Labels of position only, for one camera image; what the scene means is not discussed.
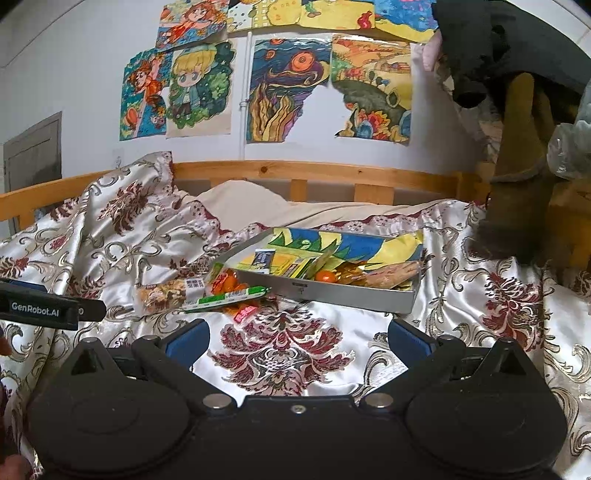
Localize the nut cracker clear packet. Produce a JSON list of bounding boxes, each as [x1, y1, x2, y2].
[[134, 278, 205, 315]]

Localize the green sausage stick packet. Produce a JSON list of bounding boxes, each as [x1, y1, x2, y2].
[[180, 286, 270, 313]]

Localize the orange candy bag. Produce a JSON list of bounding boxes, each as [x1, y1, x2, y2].
[[206, 263, 260, 317]]

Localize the grey tray colourful lining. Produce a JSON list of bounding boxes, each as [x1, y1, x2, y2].
[[217, 227, 424, 314]]

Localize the gold foil snack packet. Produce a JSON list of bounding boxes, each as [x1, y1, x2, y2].
[[335, 262, 367, 285]]

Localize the blue snack bar packet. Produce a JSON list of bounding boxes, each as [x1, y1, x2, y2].
[[250, 249, 276, 274]]

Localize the small orange fruit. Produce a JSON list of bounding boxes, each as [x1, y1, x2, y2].
[[315, 270, 338, 283]]

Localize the yellow snack packet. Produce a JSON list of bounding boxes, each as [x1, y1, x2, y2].
[[270, 252, 332, 278]]

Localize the floral satin bedspread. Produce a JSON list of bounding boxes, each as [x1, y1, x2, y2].
[[1, 152, 590, 479]]

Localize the grey door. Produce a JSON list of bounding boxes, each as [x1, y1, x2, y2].
[[3, 112, 62, 192]]

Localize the brown hanging garment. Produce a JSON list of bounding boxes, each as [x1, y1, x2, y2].
[[473, 73, 556, 263]]

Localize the beige pillow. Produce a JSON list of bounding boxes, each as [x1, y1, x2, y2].
[[197, 180, 440, 232]]

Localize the red-haired girl drawing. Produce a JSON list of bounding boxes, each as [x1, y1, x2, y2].
[[119, 49, 172, 141]]

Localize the clear plastic bag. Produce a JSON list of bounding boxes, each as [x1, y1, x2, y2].
[[547, 83, 591, 181]]

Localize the blond child drawing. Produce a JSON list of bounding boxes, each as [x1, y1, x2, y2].
[[166, 40, 236, 138]]

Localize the landscape field drawing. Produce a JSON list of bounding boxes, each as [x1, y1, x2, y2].
[[331, 35, 413, 144]]

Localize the blue swirl night drawing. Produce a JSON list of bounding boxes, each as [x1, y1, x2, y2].
[[246, 38, 332, 143]]

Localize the top left cartoon drawing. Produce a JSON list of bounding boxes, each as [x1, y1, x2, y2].
[[155, 0, 229, 51]]

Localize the wooden bed frame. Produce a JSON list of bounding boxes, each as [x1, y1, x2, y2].
[[1, 160, 494, 228]]

